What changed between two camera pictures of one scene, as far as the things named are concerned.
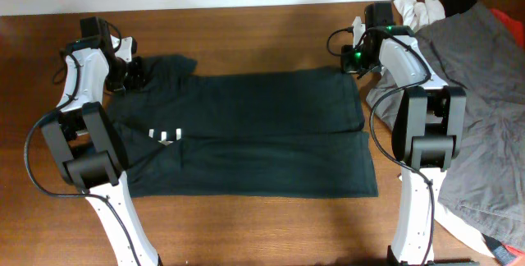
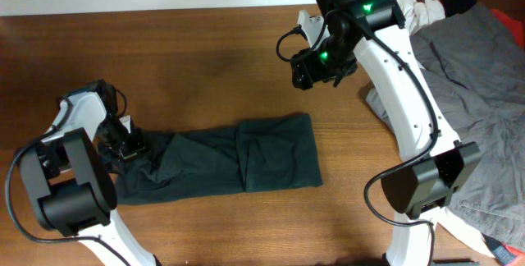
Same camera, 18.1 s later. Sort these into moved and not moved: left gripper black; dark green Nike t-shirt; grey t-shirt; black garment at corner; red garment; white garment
Moved: dark green Nike t-shirt; left gripper black
Not moved: grey t-shirt; red garment; black garment at corner; white garment
